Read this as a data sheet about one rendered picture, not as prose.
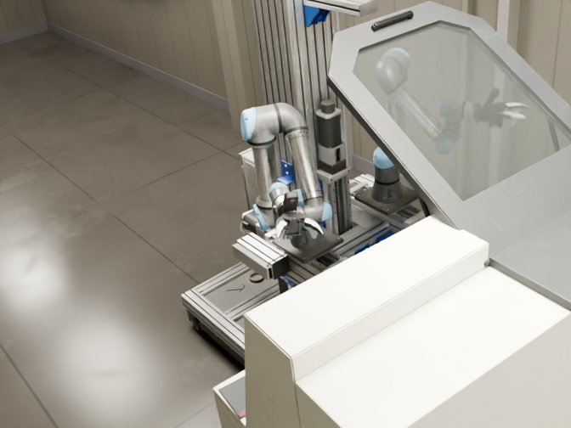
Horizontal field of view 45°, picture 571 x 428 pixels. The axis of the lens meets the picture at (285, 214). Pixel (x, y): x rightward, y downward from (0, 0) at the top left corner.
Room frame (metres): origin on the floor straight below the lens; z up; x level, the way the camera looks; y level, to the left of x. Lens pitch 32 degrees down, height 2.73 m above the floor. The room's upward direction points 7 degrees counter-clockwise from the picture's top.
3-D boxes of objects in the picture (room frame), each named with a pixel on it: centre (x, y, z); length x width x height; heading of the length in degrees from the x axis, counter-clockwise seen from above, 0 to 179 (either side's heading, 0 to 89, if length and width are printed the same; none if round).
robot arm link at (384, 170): (2.74, -0.49, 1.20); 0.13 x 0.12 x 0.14; 151
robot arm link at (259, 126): (2.43, 0.05, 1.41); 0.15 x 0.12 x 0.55; 99
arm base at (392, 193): (2.74, -0.49, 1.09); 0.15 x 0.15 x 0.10
